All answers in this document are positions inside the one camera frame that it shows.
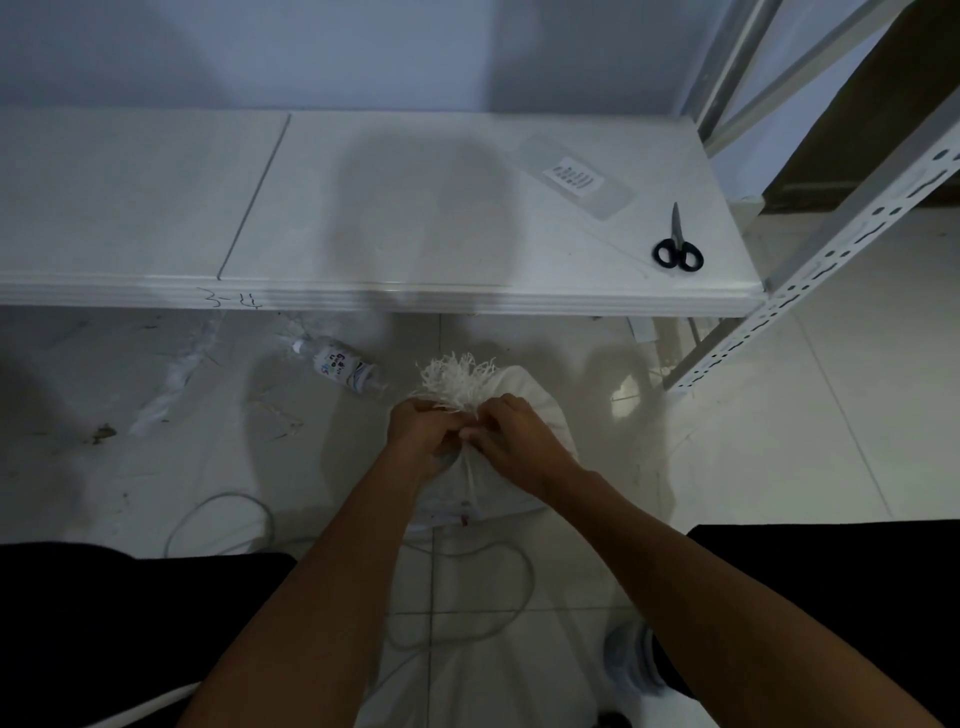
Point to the person's left hand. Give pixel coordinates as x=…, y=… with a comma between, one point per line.
x=416, y=439

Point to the person's right hand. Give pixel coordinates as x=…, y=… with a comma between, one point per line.
x=525, y=446

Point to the person's right fingers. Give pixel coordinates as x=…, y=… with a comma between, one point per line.
x=491, y=424

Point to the person's left fingers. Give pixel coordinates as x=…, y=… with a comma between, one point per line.
x=439, y=427

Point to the white woven sack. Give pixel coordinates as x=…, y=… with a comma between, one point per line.
x=544, y=397

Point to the person's right forearm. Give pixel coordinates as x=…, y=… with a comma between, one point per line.
x=712, y=600

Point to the person's left forearm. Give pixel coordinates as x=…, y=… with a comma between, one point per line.
x=322, y=600

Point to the clear plastic bottle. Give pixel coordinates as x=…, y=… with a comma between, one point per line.
x=339, y=364

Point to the clear plastic bag with label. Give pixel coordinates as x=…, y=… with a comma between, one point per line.
x=576, y=178

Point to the grey shoe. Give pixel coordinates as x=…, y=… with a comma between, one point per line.
x=634, y=660

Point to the person's left leg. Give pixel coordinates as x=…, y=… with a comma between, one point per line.
x=112, y=630

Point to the person's leg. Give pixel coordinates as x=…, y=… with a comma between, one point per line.
x=862, y=570
x=112, y=630

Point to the person's right leg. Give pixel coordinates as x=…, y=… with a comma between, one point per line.
x=862, y=570

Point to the white pipe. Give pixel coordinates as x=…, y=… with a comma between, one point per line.
x=142, y=709

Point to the brown wooden door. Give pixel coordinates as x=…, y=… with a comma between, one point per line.
x=877, y=97

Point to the white perforated metal rack post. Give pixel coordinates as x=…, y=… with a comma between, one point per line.
x=847, y=249

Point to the white metal rack frame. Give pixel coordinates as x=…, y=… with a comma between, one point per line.
x=739, y=71

